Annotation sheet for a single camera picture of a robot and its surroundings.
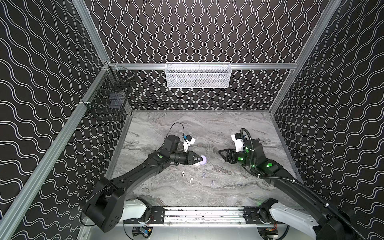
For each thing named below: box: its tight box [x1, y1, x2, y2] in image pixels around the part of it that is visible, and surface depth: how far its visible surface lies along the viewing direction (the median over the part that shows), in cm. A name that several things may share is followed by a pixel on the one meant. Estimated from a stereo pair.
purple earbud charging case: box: [199, 155, 207, 165], surface depth 78 cm
